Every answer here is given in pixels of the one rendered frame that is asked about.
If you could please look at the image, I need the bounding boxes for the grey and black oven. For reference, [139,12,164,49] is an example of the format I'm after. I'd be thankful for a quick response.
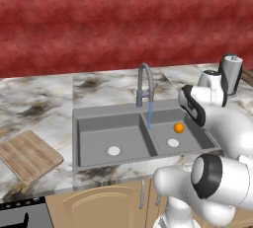
[0,195,55,228]

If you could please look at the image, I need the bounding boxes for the black oven handle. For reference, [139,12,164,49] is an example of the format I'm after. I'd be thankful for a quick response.
[0,212,30,228]

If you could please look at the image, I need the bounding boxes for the grey double basin sink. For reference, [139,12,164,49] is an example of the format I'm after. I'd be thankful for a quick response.
[71,99,222,173]

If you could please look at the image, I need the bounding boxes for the tan arched cupboard door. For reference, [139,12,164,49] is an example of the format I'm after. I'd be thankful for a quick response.
[145,178,169,228]
[44,180,148,228]

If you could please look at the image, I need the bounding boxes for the blue water stream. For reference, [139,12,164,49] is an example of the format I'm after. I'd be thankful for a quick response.
[146,100,153,130]

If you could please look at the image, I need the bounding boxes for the grey bar cupboard handle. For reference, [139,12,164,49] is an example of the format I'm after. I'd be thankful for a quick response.
[138,180,147,211]
[154,191,162,207]

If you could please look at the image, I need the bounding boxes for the wooden cutting board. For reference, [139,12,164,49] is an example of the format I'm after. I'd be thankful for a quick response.
[0,129,65,185]

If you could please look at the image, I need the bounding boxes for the grey arched sink faucet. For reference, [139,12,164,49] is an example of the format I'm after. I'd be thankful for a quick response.
[135,62,156,109]

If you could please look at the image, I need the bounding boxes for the orange fruit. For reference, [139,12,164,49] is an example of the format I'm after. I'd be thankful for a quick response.
[173,122,185,134]

